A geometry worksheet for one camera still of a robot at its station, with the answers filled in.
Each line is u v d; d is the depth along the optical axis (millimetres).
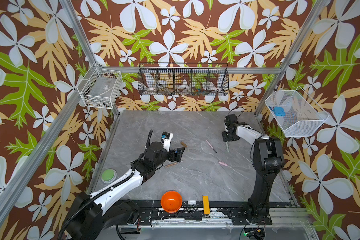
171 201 783
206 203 776
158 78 985
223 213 756
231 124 821
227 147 985
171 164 929
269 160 539
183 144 1016
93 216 391
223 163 932
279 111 858
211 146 1009
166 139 685
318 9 686
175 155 705
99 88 864
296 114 819
